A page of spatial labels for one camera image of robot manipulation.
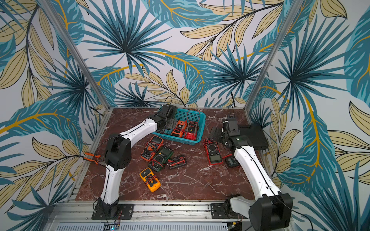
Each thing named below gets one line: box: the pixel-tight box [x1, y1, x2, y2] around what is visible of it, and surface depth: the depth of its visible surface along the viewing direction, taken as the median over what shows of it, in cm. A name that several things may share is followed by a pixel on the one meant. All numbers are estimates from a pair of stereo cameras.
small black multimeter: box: [224, 155, 240, 168], surface depth 90 cm
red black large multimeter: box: [203, 138, 224, 166], surface depth 94 cm
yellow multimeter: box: [139, 167, 161, 193], surface depth 81 cm
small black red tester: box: [166, 156, 187, 169], surface depth 89 cm
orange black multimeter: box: [140, 135, 165, 162], surface depth 94 cm
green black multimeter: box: [147, 146, 174, 173], surface depth 91 cm
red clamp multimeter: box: [184, 109, 200, 141], surface depth 103 cm
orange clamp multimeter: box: [170, 120, 188, 138], surface depth 103 cm
